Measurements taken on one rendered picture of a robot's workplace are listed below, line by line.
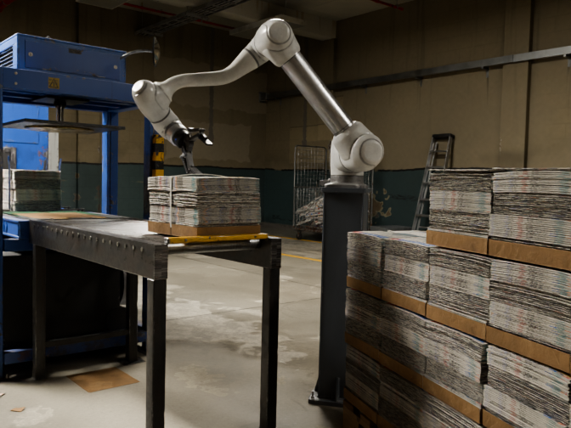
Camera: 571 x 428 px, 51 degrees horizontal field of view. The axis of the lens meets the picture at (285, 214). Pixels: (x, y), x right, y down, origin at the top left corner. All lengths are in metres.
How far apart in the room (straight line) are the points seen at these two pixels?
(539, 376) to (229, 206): 1.20
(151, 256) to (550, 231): 1.24
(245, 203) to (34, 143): 3.67
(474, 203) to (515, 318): 0.34
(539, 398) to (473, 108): 8.53
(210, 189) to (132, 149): 9.62
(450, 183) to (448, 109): 8.39
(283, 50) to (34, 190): 2.11
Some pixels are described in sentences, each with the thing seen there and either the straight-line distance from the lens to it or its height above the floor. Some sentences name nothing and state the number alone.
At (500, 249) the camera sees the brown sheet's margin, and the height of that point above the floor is 0.86.
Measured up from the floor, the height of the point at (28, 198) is 0.88.
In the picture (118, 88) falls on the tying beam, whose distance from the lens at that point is 3.48.
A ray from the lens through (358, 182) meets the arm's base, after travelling 2.75.
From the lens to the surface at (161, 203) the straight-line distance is 2.37.
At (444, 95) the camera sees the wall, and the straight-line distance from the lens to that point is 10.26.
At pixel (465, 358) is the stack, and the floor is 0.54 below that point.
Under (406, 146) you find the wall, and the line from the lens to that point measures 10.62.
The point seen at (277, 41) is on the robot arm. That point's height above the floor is 1.58.
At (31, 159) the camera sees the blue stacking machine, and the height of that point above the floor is 1.17.
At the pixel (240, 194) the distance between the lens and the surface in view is 2.23.
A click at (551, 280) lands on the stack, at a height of 0.80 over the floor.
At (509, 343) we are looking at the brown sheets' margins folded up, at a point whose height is 0.62.
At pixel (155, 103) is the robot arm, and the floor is 1.32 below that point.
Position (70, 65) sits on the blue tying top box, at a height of 1.62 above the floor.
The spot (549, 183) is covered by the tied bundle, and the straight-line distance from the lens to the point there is 1.51.
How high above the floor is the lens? 1.02
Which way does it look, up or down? 3 degrees down
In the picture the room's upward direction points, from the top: 1 degrees clockwise
